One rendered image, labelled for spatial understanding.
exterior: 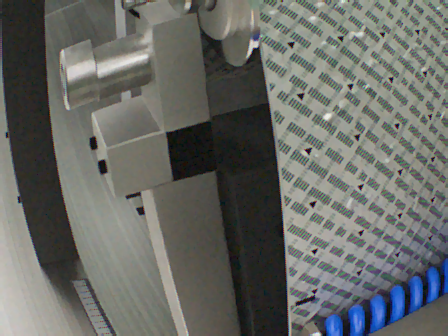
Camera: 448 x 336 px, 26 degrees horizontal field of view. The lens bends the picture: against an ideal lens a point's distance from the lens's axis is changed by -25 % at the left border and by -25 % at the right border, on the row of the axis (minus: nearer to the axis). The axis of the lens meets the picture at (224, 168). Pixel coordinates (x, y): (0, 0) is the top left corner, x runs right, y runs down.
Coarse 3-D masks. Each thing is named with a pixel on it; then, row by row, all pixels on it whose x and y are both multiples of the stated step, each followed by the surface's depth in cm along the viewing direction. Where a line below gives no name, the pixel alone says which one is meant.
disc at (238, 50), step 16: (240, 0) 52; (256, 0) 51; (240, 16) 53; (256, 16) 52; (240, 32) 54; (256, 32) 53; (224, 48) 58; (240, 48) 55; (256, 48) 54; (240, 64) 57
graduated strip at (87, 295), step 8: (72, 280) 92; (80, 280) 92; (88, 280) 92; (80, 288) 91; (88, 288) 91; (80, 296) 90; (88, 296) 90; (96, 296) 90; (88, 304) 88; (96, 304) 88; (88, 312) 87; (96, 312) 87; (104, 312) 87; (96, 320) 86; (104, 320) 86; (96, 328) 85; (104, 328) 85; (112, 328) 85
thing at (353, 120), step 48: (288, 48) 54; (336, 48) 55; (384, 48) 55; (432, 48) 56; (288, 96) 55; (336, 96) 56; (384, 96) 57; (432, 96) 58; (288, 144) 56; (336, 144) 57; (384, 144) 58; (432, 144) 60; (288, 192) 57; (336, 192) 58; (384, 192) 60; (432, 192) 61; (288, 240) 59; (336, 240) 60; (384, 240) 61; (432, 240) 63; (288, 288) 61; (336, 288) 62; (384, 288) 63
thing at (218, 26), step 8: (224, 0) 53; (232, 0) 52; (216, 8) 55; (224, 8) 54; (232, 8) 53; (200, 16) 59; (208, 16) 58; (216, 16) 56; (224, 16) 54; (232, 16) 53; (200, 24) 60; (208, 24) 58; (216, 24) 56; (224, 24) 55; (232, 24) 54; (208, 32) 59; (216, 32) 57; (224, 32) 55; (232, 32) 55
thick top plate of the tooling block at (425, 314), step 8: (440, 296) 61; (432, 304) 61; (440, 304) 60; (416, 312) 61; (424, 312) 60; (432, 312) 60; (440, 312) 60; (400, 320) 60; (408, 320) 60; (416, 320) 60; (424, 320) 59; (432, 320) 59; (440, 320) 59; (384, 328) 60; (392, 328) 60; (400, 328) 59; (408, 328) 59; (416, 328) 59; (424, 328) 59; (432, 328) 58; (440, 328) 58
